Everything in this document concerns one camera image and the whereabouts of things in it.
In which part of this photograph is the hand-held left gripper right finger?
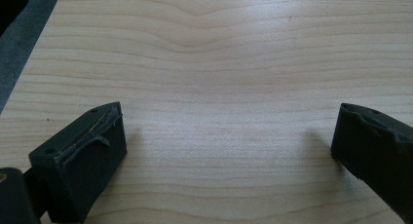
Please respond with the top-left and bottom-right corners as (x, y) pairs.
(330, 102), (413, 224)

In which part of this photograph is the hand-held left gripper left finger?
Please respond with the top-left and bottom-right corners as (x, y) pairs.
(28, 101), (129, 224)

